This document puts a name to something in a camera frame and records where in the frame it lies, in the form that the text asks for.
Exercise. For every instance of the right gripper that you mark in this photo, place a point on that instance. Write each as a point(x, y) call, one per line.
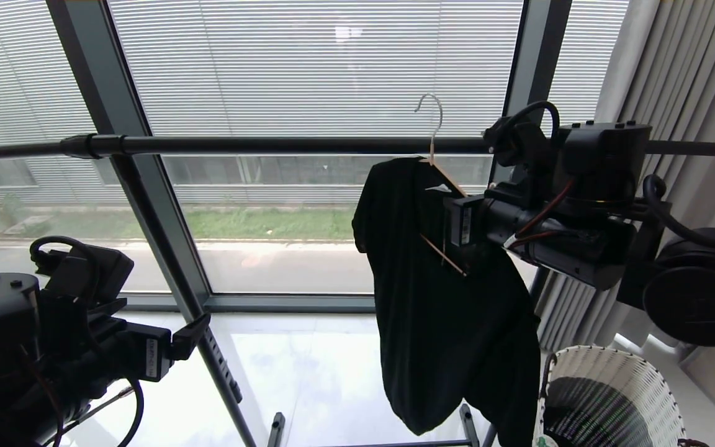
point(494, 220)

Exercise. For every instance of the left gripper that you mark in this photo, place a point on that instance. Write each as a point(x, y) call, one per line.
point(140, 354)

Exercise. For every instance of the pink clothes hanger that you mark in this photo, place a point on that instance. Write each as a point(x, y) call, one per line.
point(433, 152)

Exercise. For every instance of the black garment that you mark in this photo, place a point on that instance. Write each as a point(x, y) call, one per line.
point(444, 335)

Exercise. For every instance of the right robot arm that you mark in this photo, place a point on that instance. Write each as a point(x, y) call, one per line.
point(606, 167)

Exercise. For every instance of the white laundry basket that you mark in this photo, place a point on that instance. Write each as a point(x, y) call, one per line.
point(643, 379)

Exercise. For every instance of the black clothes rack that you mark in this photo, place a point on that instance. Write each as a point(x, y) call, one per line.
point(270, 145)

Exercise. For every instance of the beige curtain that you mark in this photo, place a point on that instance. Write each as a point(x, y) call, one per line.
point(692, 62)

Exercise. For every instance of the window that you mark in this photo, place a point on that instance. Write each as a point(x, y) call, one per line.
point(84, 74)

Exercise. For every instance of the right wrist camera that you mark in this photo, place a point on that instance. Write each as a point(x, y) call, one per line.
point(519, 149)

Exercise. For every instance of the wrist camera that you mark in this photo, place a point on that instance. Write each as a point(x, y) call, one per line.
point(109, 270)
point(519, 149)

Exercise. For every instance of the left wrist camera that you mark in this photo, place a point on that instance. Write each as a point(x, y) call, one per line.
point(109, 270)

